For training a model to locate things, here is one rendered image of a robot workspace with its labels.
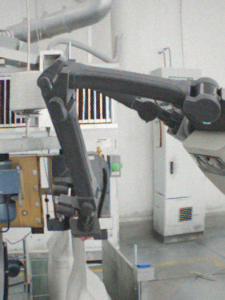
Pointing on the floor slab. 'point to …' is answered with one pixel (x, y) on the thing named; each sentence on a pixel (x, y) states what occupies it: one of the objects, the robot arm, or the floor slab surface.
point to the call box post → (143, 290)
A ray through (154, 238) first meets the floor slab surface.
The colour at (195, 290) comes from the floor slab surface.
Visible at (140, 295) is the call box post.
